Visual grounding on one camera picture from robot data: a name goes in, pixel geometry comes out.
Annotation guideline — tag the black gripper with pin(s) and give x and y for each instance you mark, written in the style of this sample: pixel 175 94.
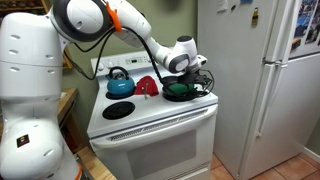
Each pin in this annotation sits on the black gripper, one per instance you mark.
pixel 190 76

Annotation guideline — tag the round green quilted towel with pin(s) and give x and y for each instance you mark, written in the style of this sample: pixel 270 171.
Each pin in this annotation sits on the round green quilted towel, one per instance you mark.
pixel 181 88

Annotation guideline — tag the black frying pan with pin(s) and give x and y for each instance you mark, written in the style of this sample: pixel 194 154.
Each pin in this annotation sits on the black frying pan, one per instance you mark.
pixel 165 90

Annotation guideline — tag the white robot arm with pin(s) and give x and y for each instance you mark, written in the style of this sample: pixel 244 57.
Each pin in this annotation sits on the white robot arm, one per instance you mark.
pixel 26 66

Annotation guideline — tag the white electric stove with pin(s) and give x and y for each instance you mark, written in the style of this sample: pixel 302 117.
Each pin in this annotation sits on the white electric stove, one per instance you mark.
pixel 156 156

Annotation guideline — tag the white stove knob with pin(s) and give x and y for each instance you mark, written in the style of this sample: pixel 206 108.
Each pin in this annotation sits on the white stove knob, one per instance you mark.
pixel 110 64
pixel 100 66

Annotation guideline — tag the small black coil burner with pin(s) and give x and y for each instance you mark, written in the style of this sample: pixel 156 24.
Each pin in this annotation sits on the small black coil burner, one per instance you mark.
pixel 168 79
pixel 118 110

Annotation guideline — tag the red oven mitt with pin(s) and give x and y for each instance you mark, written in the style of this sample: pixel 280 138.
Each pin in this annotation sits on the red oven mitt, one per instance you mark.
pixel 146 85

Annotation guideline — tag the small grey metal tool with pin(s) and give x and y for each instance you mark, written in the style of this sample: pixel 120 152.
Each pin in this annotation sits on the small grey metal tool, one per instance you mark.
pixel 145 91

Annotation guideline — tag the white refrigerator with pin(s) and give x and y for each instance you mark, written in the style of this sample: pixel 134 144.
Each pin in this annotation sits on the white refrigerator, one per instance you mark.
pixel 233 100

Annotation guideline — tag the white paper note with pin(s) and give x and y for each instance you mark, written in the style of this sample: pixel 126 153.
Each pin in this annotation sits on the white paper note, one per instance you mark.
pixel 222 6

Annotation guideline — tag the small dark fridge magnet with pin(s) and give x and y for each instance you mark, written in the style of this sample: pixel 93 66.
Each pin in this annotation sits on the small dark fridge magnet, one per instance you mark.
pixel 233 7

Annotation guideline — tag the yellow black fridge magnet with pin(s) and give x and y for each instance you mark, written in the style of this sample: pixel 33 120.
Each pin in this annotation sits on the yellow black fridge magnet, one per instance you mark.
pixel 255 16

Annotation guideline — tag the blue paper note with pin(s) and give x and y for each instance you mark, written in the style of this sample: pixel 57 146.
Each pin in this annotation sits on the blue paper note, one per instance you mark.
pixel 246 1

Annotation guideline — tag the small orange black magnet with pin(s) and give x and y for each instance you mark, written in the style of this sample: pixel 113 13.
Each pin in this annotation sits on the small orange black magnet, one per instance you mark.
pixel 296 43

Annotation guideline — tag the wooden side table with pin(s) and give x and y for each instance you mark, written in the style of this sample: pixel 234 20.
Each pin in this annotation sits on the wooden side table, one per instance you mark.
pixel 68 106

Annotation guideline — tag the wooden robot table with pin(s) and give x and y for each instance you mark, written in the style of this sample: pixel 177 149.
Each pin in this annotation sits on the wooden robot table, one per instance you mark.
pixel 96 166

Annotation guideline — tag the photo print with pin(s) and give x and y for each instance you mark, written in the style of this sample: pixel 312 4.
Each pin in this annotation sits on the photo print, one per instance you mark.
pixel 305 16
pixel 315 31

